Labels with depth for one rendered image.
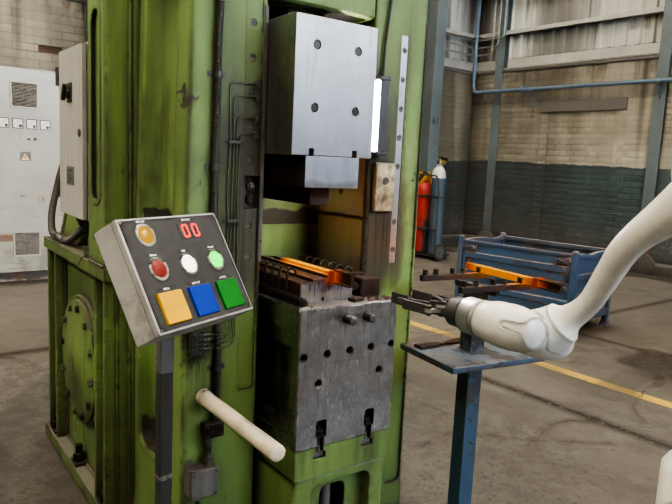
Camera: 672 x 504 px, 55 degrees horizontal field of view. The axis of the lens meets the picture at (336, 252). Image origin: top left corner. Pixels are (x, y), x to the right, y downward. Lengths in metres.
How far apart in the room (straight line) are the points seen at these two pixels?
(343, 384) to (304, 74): 0.95
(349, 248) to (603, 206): 8.05
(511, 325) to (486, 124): 10.03
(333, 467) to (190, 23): 1.41
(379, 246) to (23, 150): 5.22
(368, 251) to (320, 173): 0.44
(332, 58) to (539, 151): 8.91
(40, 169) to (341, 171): 5.37
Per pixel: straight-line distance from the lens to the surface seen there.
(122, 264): 1.50
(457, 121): 11.39
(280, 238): 2.45
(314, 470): 2.12
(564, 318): 1.59
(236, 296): 1.66
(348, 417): 2.12
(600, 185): 10.20
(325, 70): 1.96
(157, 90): 2.26
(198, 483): 2.10
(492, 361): 2.20
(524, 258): 5.80
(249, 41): 2.01
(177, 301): 1.51
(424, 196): 9.46
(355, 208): 2.29
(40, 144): 7.10
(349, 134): 2.01
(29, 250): 7.14
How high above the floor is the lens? 1.35
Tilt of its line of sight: 8 degrees down
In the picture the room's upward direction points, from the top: 3 degrees clockwise
